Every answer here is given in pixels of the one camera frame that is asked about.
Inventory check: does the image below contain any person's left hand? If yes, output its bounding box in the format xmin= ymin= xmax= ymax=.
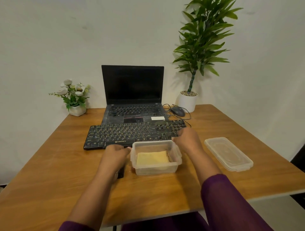
xmin=99 ymin=144 xmax=132 ymax=172

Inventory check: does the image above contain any person's right hand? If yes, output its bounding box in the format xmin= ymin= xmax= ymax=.
xmin=171 ymin=128 xmax=204 ymax=155

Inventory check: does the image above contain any clear plastic container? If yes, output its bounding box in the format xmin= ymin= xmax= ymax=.
xmin=130 ymin=140 xmax=183 ymax=176

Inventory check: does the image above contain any person's right forearm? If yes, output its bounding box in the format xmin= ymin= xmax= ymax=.
xmin=190 ymin=148 xmax=274 ymax=231

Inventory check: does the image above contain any person's left forearm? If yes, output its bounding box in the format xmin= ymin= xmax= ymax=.
xmin=58 ymin=165 xmax=122 ymax=231

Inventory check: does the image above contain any black backlit keyboard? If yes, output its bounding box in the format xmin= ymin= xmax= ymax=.
xmin=83 ymin=119 xmax=187 ymax=151

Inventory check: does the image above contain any small black device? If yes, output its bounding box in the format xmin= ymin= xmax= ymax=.
xmin=114 ymin=166 xmax=125 ymax=179

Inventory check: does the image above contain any black computer mouse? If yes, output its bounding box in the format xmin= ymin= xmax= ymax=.
xmin=170 ymin=106 xmax=186 ymax=117

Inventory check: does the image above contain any yellow folded cloth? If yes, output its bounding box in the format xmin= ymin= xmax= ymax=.
xmin=136 ymin=150 xmax=170 ymax=166

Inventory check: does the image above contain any round white plant pot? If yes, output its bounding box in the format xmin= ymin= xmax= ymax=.
xmin=175 ymin=90 xmax=199 ymax=113

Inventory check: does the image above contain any clear plastic container lid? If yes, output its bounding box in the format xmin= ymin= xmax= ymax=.
xmin=204 ymin=137 xmax=254 ymax=172

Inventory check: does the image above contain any small white angular pot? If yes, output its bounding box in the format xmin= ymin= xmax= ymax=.
xmin=68 ymin=104 xmax=87 ymax=117

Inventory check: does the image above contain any black laptop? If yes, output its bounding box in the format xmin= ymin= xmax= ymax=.
xmin=101 ymin=65 xmax=169 ymax=124

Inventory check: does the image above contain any small white flower plant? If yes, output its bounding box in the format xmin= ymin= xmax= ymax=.
xmin=49 ymin=79 xmax=91 ymax=111

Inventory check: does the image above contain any tall green leafy plant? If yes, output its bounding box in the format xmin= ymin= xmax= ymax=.
xmin=173 ymin=0 xmax=244 ymax=95

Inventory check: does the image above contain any black mouse cable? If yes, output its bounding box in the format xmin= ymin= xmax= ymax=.
xmin=163 ymin=103 xmax=192 ymax=128

